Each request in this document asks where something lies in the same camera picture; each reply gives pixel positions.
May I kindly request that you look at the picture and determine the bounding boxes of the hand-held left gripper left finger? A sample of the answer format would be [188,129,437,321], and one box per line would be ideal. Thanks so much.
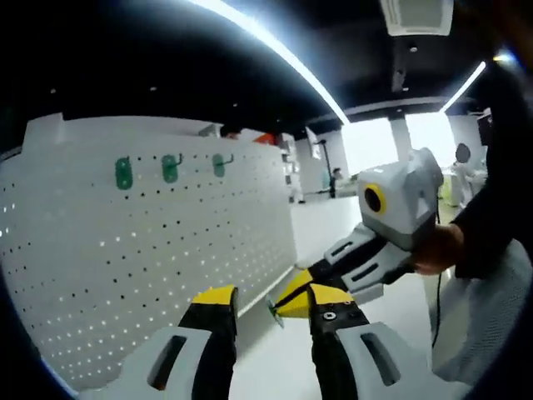
[95,285,239,400]

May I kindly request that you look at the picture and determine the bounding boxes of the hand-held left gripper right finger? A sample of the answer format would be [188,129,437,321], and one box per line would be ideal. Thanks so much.
[306,282,442,400]

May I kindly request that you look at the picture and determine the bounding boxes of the green hook assembly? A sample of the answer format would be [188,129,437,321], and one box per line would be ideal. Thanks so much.
[211,152,235,178]
[266,294,286,329]
[114,156,134,192]
[161,152,184,184]

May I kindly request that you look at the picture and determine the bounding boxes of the white perforated mounting plate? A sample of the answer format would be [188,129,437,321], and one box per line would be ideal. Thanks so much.
[0,114,297,393]

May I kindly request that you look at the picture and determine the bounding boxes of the person's right hand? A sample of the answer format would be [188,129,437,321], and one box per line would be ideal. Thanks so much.
[411,222,466,276]

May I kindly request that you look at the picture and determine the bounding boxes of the black tripod stand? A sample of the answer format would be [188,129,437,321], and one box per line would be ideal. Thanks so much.
[316,139,334,197]

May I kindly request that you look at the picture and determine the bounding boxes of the white shelving rack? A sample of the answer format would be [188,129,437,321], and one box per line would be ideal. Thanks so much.
[279,133,299,180]

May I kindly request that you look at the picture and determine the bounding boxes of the ceiling light strip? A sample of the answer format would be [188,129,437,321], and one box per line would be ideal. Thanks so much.
[441,61,487,113]
[187,0,351,125]

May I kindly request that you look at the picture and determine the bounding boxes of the ceiling air conditioner unit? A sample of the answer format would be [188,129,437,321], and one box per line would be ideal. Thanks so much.
[379,0,454,37]

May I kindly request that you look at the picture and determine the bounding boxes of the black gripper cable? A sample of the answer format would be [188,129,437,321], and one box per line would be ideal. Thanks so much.
[431,199,445,349]

